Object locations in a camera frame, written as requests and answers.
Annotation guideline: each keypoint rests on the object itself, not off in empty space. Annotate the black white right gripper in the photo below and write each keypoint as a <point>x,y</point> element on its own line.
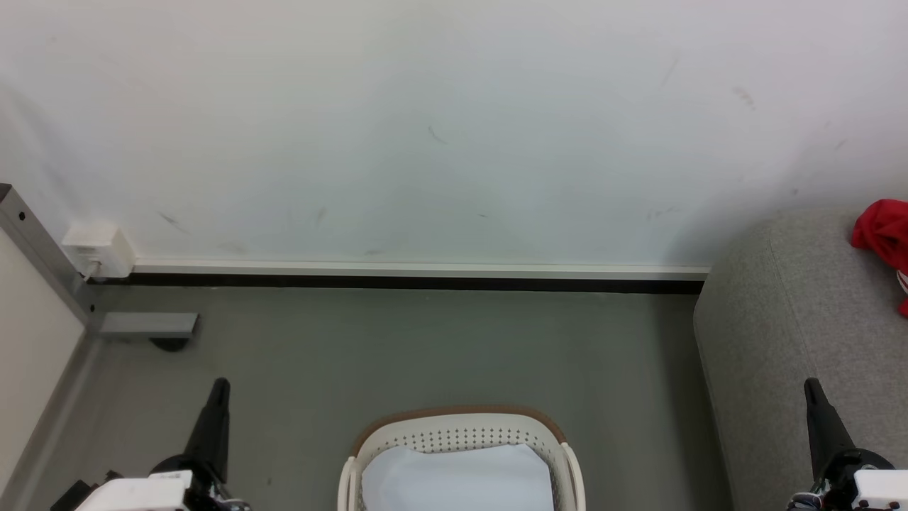
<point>876,490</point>

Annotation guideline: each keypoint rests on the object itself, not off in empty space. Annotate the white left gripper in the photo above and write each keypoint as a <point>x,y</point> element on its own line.
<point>142,493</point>

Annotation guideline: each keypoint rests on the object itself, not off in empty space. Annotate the red clothing item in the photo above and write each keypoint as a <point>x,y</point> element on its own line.
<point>887,234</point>

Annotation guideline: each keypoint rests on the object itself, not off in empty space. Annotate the white perforated laundry basket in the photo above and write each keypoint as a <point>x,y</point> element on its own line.
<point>461,429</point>

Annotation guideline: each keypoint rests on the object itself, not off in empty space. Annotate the grey fabric sofa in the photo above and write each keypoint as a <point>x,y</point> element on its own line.
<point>801,355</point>

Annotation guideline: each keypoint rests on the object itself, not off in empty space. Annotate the white cloth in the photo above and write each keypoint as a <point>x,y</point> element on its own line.
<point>457,479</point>

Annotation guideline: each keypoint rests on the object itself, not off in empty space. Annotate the white black baseboard strip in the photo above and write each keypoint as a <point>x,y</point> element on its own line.
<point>425,277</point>

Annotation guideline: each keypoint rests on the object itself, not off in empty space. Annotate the white wall socket box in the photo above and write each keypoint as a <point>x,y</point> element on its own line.
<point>99,250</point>

